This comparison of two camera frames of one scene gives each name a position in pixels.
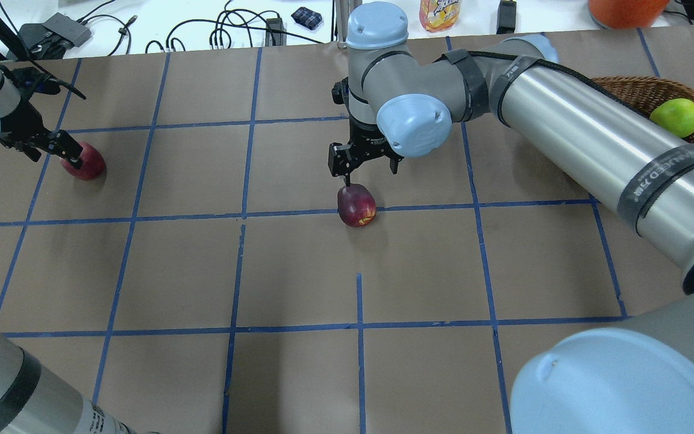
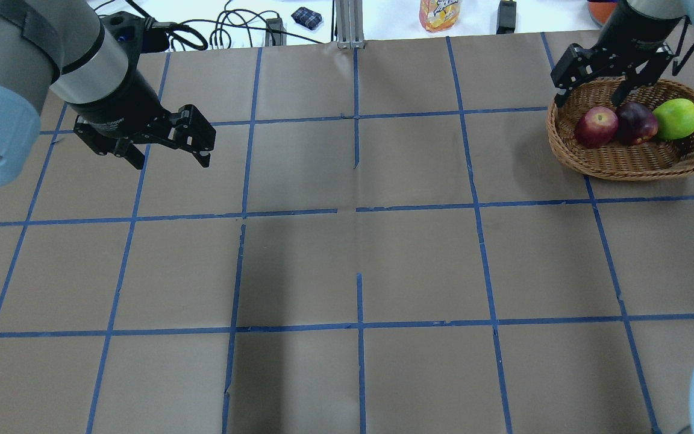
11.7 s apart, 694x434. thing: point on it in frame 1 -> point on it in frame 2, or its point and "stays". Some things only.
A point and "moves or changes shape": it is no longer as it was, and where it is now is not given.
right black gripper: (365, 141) -> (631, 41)
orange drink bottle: (436, 15) stays
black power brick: (506, 17) stays
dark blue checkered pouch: (308, 18) stays
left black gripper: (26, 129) -> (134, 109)
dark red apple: (356, 205) moves or changes shape
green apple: (679, 116) stays
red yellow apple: (93, 166) moves or changes shape
